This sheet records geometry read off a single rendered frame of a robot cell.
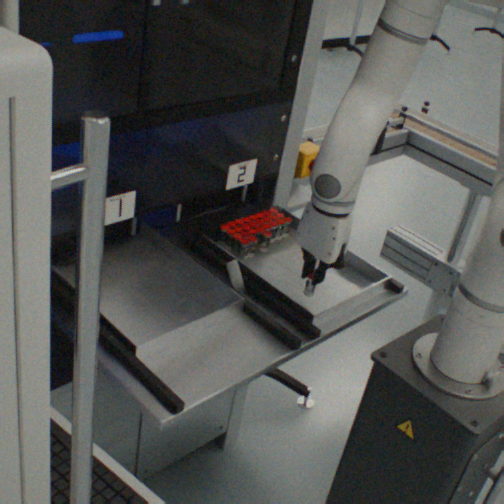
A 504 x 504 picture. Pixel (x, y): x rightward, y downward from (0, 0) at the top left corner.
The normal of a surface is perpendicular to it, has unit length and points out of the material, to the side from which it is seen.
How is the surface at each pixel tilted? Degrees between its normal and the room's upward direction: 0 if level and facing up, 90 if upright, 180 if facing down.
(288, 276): 0
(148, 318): 0
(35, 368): 90
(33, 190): 90
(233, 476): 0
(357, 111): 44
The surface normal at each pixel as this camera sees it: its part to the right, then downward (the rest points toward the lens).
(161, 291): 0.16, -0.83
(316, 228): -0.71, 0.27
